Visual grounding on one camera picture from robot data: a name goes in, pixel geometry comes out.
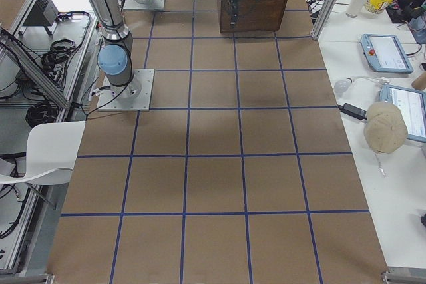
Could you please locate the beige baseball cap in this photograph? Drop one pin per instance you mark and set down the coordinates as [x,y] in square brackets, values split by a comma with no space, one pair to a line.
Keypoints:
[385,130]

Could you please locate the near blue teach pendant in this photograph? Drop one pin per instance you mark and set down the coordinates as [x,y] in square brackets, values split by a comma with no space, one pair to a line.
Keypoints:
[411,103]

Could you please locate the dark brown wooden drawer box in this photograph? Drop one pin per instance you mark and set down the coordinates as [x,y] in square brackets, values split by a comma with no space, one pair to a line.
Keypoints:
[253,15]

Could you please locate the far blue teach pendant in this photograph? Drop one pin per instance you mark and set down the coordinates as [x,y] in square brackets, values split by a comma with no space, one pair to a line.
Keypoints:
[384,53]

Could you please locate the white light bulb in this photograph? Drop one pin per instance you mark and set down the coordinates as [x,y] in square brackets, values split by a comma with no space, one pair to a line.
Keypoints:
[342,86]

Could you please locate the grey control box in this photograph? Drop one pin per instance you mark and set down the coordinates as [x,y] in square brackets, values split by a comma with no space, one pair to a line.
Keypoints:
[43,14]

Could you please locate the black power adapter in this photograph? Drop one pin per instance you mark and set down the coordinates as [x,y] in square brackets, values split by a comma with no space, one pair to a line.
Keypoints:
[353,111]

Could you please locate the white plastic chair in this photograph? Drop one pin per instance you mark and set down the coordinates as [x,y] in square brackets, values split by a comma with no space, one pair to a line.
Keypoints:
[51,153]

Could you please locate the blue teach pendant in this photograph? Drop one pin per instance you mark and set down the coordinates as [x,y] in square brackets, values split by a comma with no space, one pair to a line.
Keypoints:
[411,103]
[384,53]

